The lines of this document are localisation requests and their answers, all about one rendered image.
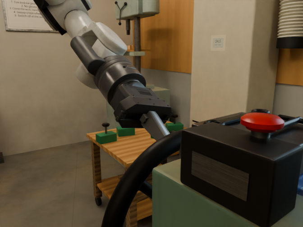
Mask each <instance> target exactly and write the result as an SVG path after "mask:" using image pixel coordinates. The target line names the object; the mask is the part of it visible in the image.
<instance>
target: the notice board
mask: <svg viewBox="0 0 303 227"><path fill-rule="evenodd" d="M2 5H3V13H4V20H5V30H6V31H26V32H59V31H53V30H52V28H51V27H50V26H49V25H48V24H47V22H46V21H45V20H44V18H43V17H42V16H41V15H40V12H39V11H38V9H37V8H38V7H37V5H36V4H35V2H34V1H33V0H2Z"/></svg>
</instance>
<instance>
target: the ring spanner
mask: <svg viewBox="0 0 303 227"><path fill-rule="evenodd" d="M250 113H267V114H270V111H269V110H266V109H253V110H251V112H250ZM246 114H247V113H246ZM243 115H245V114H241V115H237V116H233V117H230V118H225V119H221V120H206V121H205V122H204V124H206V123H211V122H214V123H218V124H222V125H226V124H230V123H234V122H238V121H240V119H241V117H242V116H243Z"/></svg>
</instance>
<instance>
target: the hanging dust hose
mask: <svg viewBox="0 0 303 227"><path fill-rule="evenodd" d="M280 5H281V6H279V8H280V9H279V11H280V12H279V14H280V15H279V16H278V17H279V19H278V20H279V22H278V23H279V25H278V26H279V28H278V30H279V31H278V33H279V34H278V35H277V36H279V37H277V43H276V48H278V49H292V48H303V0H280Z"/></svg>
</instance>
